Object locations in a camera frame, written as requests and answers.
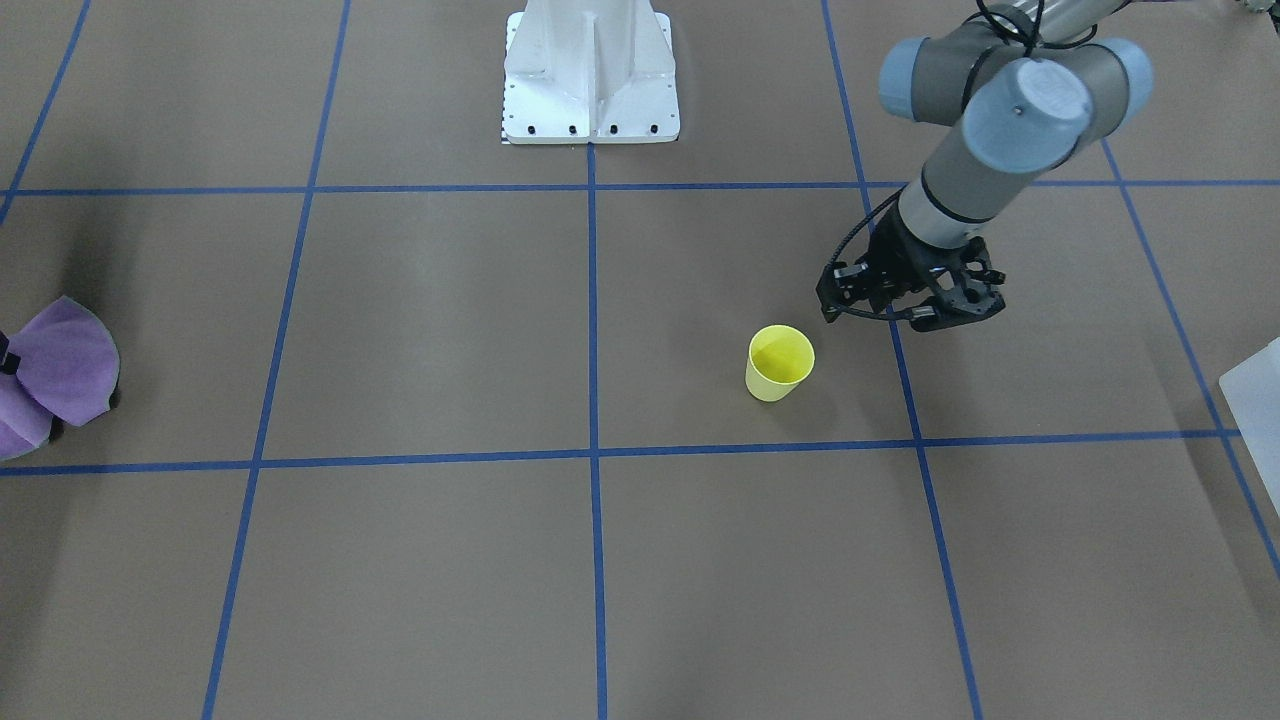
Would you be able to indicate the clear plastic storage box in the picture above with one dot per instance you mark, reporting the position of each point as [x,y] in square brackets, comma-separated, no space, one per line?
[1252,391]

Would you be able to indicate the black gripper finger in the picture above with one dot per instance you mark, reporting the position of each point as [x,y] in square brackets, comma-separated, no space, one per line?
[9,361]

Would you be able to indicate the purple microfiber cloth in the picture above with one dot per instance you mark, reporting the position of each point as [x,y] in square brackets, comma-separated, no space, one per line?
[69,371]

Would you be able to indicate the yellow plastic cup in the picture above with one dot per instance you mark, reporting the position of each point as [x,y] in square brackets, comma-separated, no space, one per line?
[780,357]

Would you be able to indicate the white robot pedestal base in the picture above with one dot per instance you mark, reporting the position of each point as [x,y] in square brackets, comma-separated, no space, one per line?
[589,72]

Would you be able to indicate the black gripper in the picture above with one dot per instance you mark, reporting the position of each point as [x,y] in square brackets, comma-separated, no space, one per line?
[898,262]

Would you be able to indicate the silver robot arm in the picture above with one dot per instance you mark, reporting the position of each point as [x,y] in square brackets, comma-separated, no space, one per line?
[1021,88]

